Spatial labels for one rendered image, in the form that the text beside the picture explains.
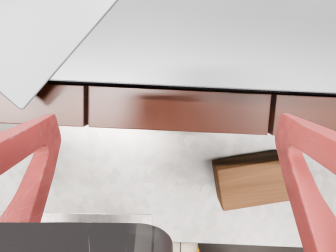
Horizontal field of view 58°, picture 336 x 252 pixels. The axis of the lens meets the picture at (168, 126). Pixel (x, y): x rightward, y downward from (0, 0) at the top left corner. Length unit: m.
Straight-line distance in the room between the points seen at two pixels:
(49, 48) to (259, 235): 0.40
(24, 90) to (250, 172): 0.29
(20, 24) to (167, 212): 0.33
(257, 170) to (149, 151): 0.16
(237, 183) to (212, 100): 0.16
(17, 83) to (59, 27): 0.06
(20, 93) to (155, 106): 0.12
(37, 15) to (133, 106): 0.11
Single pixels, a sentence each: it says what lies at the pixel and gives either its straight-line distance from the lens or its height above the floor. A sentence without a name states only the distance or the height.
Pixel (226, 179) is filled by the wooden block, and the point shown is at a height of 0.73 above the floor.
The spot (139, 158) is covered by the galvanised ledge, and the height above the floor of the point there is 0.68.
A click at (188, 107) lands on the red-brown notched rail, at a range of 0.29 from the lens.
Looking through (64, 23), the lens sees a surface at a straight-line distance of 0.28.
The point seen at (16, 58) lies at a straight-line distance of 0.30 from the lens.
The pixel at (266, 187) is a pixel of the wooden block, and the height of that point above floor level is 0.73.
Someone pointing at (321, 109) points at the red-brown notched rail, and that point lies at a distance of 0.33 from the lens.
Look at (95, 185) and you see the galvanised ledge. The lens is 0.48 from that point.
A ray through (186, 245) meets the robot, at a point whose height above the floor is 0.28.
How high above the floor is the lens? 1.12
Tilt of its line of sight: 81 degrees down
